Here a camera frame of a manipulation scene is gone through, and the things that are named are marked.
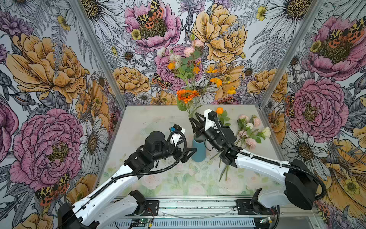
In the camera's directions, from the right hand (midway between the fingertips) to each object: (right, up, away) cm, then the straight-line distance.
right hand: (191, 117), depth 71 cm
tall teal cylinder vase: (+6, -23, +21) cm, 32 cm away
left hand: (-1, -15, -2) cm, 15 cm away
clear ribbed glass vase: (+3, +9, +31) cm, 33 cm away
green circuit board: (-25, -51, 0) cm, 57 cm away
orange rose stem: (+25, +3, +43) cm, 50 cm away
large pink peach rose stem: (+39, -17, +23) cm, 48 cm away
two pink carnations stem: (+36, -12, +29) cm, 48 cm away
